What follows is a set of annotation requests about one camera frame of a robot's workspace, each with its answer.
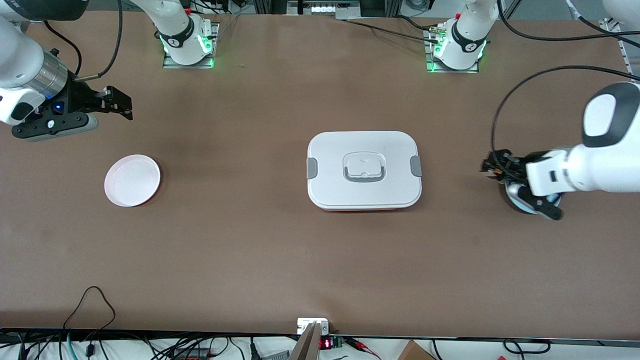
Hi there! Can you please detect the light blue round plate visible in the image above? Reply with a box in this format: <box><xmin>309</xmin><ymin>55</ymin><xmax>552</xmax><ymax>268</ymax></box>
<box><xmin>505</xmin><ymin>182</ymin><xmax>562</xmax><ymax>216</ymax></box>

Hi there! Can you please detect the white round plate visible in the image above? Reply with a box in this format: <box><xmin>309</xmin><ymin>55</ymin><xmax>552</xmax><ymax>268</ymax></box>
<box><xmin>104</xmin><ymin>154</ymin><xmax>162</xmax><ymax>208</ymax></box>

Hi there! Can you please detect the brown cardboard box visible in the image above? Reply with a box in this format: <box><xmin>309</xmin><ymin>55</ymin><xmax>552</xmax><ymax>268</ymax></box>
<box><xmin>397</xmin><ymin>340</ymin><xmax>437</xmax><ymax>360</ymax></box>

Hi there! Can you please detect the red clip lead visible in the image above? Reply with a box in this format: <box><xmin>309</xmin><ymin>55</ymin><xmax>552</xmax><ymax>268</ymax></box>
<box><xmin>344</xmin><ymin>337</ymin><xmax>382</xmax><ymax>360</ymax></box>

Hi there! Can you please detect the white power strip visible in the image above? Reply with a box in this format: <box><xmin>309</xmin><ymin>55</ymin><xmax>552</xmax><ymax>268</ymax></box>
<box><xmin>310</xmin><ymin>2</ymin><xmax>362</xmax><ymax>16</ymax></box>

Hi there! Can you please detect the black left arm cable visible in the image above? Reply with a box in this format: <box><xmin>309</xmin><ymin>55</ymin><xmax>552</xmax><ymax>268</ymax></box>
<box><xmin>490</xmin><ymin>65</ymin><xmax>640</xmax><ymax>177</ymax></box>

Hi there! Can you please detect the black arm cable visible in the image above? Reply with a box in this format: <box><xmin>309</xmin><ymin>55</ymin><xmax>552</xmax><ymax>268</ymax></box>
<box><xmin>490</xmin><ymin>65</ymin><xmax>640</xmax><ymax>177</ymax></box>
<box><xmin>75</xmin><ymin>0</ymin><xmax>124</xmax><ymax>80</ymax></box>

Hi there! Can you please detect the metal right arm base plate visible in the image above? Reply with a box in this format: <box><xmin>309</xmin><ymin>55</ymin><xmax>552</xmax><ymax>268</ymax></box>
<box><xmin>162</xmin><ymin>22</ymin><xmax>220</xmax><ymax>69</ymax></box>

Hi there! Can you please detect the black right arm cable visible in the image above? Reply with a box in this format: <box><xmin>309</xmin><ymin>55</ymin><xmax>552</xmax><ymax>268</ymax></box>
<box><xmin>75</xmin><ymin>0</ymin><xmax>124</xmax><ymax>80</ymax></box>

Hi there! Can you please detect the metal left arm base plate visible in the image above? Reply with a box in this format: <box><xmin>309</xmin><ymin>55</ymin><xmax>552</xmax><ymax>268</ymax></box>
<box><xmin>425</xmin><ymin>27</ymin><xmax>481</xmax><ymax>74</ymax></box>

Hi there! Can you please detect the white lunch box grey handle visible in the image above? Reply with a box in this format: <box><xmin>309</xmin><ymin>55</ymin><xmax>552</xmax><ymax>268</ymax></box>
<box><xmin>306</xmin><ymin>131</ymin><xmax>423</xmax><ymax>212</ymax></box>

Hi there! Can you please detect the aluminium frame profile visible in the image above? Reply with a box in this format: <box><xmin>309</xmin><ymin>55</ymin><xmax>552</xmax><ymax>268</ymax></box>
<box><xmin>602</xmin><ymin>18</ymin><xmax>640</xmax><ymax>83</ymax></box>

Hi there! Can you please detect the black coiled cable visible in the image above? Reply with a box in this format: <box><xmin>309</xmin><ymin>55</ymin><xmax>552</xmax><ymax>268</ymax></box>
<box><xmin>502</xmin><ymin>339</ymin><xmax>552</xmax><ymax>357</ymax></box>

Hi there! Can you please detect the black cable across table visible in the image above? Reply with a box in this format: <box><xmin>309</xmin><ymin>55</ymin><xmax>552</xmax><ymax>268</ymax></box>
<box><xmin>342</xmin><ymin>19</ymin><xmax>441</xmax><ymax>43</ymax></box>

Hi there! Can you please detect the black looped table cable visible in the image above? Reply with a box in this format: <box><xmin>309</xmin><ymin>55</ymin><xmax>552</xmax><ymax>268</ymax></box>
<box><xmin>62</xmin><ymin>286</ymin><xmax>117</xmax><ymax>346</ymax></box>

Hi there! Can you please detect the white mounting bracket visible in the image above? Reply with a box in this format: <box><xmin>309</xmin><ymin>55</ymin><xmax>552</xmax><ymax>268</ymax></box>
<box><xmin>297</xmin><ymin>318</ymin><xmax>330</xmax><ymax>335</ymax></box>

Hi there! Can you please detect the grey camera mount bar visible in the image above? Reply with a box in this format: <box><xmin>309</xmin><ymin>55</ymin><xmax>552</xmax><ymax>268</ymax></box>
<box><xmin>289</xmin><ymin>322</ymin><xmax>324</xmax><ymax>360</ymax></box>

